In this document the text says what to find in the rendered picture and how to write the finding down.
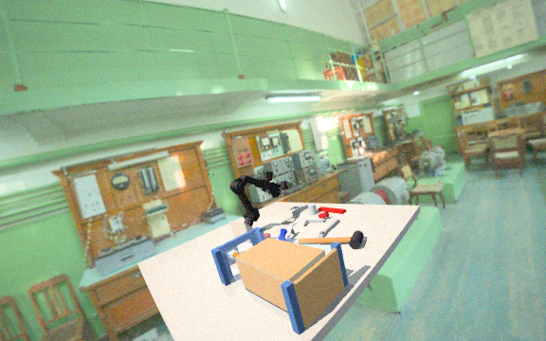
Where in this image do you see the mallet with black head and wooden handle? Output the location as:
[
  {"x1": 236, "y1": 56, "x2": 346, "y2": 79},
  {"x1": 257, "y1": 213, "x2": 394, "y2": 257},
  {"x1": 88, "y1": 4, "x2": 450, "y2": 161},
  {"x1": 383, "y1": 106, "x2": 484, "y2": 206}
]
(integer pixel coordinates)
[{"x1": 299, "y1": 230, "x2": 364, "y2": 249}]

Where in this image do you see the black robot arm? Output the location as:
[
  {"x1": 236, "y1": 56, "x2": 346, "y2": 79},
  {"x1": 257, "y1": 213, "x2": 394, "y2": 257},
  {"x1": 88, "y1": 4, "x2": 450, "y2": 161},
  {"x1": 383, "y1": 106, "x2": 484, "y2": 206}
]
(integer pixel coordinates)
[{"x1": 229, "y1": 171, "x2": 280, "y2": 226}]

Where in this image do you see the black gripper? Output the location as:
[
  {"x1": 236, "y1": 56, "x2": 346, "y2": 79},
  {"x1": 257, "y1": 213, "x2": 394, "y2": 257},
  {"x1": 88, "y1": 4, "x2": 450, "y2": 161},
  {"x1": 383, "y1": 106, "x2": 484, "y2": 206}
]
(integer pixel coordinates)
[{"x1": 267, "y1": 181, "x2": 289, "y2": 194}]

